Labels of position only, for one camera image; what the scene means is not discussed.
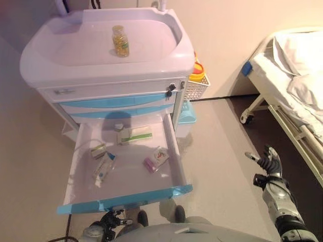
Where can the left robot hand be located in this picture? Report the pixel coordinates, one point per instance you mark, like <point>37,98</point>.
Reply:
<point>113,221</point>

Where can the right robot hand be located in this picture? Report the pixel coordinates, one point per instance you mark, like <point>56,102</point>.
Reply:
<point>272,164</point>

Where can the yellow capsule medicine bottle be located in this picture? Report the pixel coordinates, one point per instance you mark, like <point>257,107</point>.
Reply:
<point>120,43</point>

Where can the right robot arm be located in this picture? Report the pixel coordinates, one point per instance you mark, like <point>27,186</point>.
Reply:
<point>282,204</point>

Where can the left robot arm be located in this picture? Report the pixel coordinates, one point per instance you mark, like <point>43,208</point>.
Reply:
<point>94,233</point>

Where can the pink white medicine box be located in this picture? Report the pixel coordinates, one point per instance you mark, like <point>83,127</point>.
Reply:
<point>156,160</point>

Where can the bed caster wheel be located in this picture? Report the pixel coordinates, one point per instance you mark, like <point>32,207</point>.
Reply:
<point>247,119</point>

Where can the right robot leg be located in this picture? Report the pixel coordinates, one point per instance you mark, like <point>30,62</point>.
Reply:
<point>174,213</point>

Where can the small blue tube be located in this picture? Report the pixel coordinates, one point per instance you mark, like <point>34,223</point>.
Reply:
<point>111,155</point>

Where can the small green white box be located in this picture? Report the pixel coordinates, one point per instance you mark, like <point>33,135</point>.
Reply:
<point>98,151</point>

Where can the grey robot torso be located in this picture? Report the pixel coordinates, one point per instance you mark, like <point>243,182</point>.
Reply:
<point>189,234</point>

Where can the long green white box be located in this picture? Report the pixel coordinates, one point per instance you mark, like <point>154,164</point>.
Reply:
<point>135,136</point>

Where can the white bedding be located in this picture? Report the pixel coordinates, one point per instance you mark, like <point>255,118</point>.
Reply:
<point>297,75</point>

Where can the blue lidded waste bin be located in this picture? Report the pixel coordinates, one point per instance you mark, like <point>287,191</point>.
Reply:
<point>186,118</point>

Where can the blue bed corner clip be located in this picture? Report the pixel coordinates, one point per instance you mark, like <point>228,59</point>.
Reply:
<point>247,68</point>

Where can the white side bin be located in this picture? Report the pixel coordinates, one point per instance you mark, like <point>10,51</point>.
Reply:
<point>69,131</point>

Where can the white perforated basket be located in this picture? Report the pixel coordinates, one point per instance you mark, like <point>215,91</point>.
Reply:
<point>198,90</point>

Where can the metal side latch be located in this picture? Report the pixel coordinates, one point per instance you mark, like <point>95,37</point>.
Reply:
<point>182,85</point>

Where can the yellow sharps container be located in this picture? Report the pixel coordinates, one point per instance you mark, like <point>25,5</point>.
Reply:
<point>197,70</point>

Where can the black cart keys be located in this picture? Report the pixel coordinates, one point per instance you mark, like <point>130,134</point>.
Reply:
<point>170,90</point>

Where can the cart label sticker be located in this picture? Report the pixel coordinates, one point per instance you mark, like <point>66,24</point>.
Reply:
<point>64,91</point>

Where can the white medical cart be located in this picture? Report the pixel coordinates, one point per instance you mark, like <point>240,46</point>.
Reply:
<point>101,70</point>

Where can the metal infusion pole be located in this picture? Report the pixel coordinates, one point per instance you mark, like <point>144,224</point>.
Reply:
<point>162,5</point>

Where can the white hospital bed frame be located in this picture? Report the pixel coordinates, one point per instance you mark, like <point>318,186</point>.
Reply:
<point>262,100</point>

